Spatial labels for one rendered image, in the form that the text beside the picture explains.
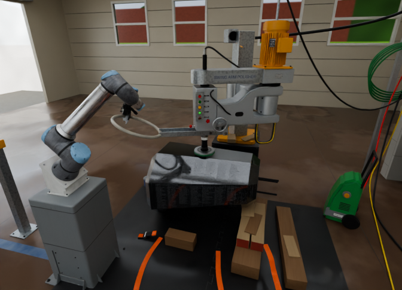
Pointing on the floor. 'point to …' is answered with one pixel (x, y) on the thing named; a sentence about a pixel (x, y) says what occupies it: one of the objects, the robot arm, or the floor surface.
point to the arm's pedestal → (77, 232)
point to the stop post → (14, 198)
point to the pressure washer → (347, 196)
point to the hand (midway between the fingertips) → (125, 121)
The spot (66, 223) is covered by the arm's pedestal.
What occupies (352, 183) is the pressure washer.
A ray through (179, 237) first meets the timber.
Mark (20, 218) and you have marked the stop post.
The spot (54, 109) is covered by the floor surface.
